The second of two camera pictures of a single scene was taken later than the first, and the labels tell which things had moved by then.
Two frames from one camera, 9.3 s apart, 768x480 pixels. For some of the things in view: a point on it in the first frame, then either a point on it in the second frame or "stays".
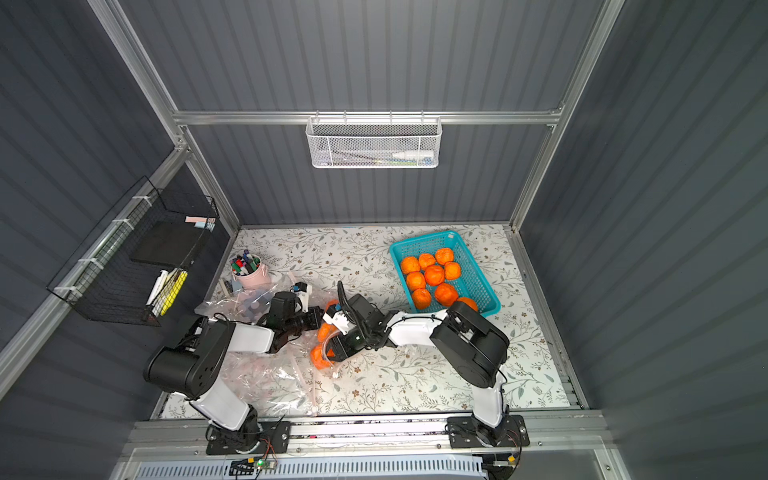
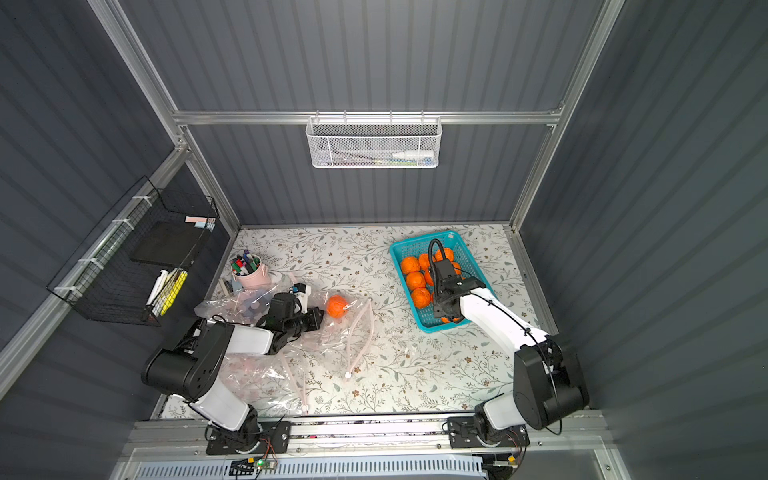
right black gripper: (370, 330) → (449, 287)
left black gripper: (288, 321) stays
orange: (426, 260) stays
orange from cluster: (416, 280) stays
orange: (318, 359) → (421, 297)
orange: (410, 264) stays
